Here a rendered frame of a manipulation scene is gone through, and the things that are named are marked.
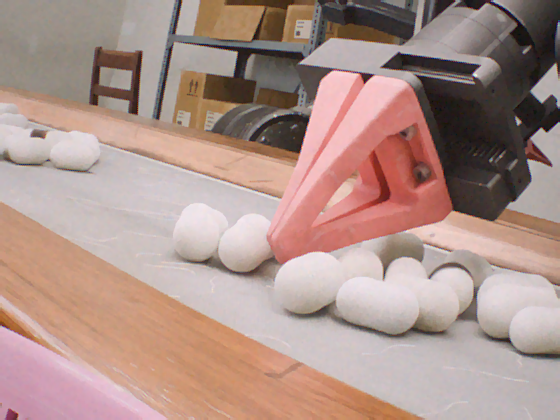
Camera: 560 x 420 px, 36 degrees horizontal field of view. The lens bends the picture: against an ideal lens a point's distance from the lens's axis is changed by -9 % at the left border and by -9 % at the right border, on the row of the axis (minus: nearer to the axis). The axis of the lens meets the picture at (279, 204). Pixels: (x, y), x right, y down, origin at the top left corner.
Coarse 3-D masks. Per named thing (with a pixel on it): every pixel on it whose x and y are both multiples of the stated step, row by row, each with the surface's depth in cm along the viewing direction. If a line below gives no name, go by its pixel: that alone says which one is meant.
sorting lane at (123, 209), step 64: (0, 192) 47; (64, 192) 52; (128, 192) 56; (192, 192) 62; (256, 192) 67; (128, 256) 37; (256, 320) 31; (320, 320) 32; (384, 384) 26; (448, 384) 26; (512, 384) 27
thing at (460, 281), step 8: (440, 272) 36; (448, 272) 36; (456, 272) 36; (464, 272) 36; (440, 280) 36; (448, 280) 35; (456, 280) 35; (464, 280) 35; (456, 288) 35; (464, 288) 35; (472, 288) 36; (464, 296) 35; (472, 296) 36; (464, 304) 35
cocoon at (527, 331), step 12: (528, 312) 31; (540, 312) 31; (552, 312) 31; (516, 324) 31; (528, 324) 31; (540, 324) 31; (552, 324) 31; (516, 336) 31; (528, 336) 31; (540, 336) 31; (552, 336) 31; (528, 348) 31; (540, 348) 31; (552, 348) 31
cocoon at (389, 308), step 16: (352, 288) 32; (368, 288) 32; (384, 288) 32; (400, 288) 31; (352, 304) 32; (368, 304) 31; (384, 304) 31; (400, 304) 31; (416, 304) 31; (352, 320) 32; (368, 320) 32; (384, 320) 31; (400, 320) 31
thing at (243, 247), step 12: (240, 228) 38; (252, 228) 38; (264, 228) 40; (228, 240) 38; (240, 240) 37; (252, 240) 38; (264, 240) 38; (228, 252) 38; (240, 252) 37; (252, 252) 38; (264, 252) 38; (228, 264) 38; (240, 264) 38; (252, 264) 38
